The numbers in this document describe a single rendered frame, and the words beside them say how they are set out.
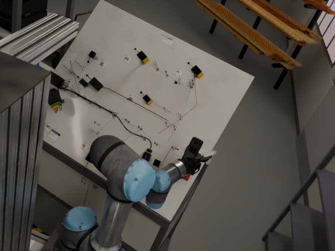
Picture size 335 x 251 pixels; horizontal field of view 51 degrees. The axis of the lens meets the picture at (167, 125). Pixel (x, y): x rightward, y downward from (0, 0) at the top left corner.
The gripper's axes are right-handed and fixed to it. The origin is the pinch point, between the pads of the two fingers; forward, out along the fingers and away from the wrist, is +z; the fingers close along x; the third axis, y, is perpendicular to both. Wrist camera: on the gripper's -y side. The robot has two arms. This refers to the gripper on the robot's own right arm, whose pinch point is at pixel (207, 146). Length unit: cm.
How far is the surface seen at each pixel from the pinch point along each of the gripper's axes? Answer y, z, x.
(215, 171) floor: 150, 182, -62
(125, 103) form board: 25, 31, -77
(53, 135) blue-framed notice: 53, -3, -104
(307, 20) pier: 49, 622, -150
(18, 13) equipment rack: -22, -14, -122
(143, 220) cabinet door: 84, 13, -33
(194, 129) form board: 26, 46, -32
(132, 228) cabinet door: 96, 12, -39
